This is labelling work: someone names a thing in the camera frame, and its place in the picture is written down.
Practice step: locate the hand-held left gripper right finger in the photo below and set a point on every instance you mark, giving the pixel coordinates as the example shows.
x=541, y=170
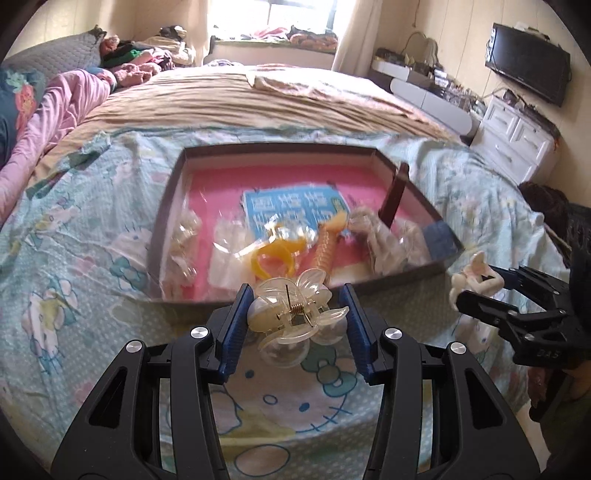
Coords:
x=360, y=337

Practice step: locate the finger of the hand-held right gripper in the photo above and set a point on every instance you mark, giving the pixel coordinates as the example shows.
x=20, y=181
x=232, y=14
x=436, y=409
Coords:
x=489, y=309
x=526, y=279

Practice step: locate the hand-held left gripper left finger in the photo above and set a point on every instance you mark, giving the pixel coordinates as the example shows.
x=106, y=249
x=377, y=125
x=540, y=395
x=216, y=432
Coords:
x=233, y=332

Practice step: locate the white lattice hair claw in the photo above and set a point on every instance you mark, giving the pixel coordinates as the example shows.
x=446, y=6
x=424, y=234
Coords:
x=464, y=281

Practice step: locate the translucent flower hair claw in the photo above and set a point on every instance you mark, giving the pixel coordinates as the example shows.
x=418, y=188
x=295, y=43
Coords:
x=286, y=314

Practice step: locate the small blue box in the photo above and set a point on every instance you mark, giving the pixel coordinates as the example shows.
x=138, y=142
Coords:
x=441, y=242

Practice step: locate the yellow hair claw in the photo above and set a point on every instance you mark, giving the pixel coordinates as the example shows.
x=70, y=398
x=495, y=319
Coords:
x=277, y=256

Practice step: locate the clear plastic bag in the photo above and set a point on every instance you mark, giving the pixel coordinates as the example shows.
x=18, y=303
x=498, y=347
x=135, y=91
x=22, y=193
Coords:
x=228, y=263
x=385, y=244

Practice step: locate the clear bag of earrings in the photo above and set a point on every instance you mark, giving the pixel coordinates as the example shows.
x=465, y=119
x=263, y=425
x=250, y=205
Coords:
x=184, y=244

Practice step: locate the shallow brown cardboard box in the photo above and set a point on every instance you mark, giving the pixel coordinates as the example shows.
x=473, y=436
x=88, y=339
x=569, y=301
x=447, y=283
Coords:
x=159, y=249

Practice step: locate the dark basket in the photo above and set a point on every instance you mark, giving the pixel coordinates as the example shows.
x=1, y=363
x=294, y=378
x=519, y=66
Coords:
x=545, y=201

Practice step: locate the pink book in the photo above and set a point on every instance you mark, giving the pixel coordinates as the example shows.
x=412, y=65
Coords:
x=221, y=194

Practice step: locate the white drawer cabinet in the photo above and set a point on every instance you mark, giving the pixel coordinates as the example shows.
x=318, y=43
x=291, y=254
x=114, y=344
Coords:
x=512, y=138

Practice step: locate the light blue cartoon bedcover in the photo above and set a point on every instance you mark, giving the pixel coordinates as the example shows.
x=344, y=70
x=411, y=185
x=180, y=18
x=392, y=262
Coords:
x=92, y=240

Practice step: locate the black television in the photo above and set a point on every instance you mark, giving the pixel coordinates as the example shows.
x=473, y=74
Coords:
x=531, y=64

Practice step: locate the tan blanket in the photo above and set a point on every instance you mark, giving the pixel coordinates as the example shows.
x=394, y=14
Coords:
x=231, y=106

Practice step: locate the pink quilt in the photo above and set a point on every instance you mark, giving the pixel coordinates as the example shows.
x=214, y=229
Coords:
x=64, y=110

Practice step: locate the pile of clothes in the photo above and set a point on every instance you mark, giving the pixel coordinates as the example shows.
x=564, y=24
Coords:
x=143, y=57

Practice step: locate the cream curtain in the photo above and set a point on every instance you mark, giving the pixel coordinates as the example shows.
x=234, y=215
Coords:
x=175, y=23
x=369, y=27

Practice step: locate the clothes on window sill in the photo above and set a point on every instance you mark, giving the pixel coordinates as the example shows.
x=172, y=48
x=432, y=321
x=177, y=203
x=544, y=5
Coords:
x=300, y=39

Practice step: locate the dark floral pillow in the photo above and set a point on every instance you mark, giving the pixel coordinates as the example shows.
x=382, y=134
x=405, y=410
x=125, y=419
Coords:
x=18, y=101

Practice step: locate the grey quilted pillow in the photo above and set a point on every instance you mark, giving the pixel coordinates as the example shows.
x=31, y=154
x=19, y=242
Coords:
x=55, y=53

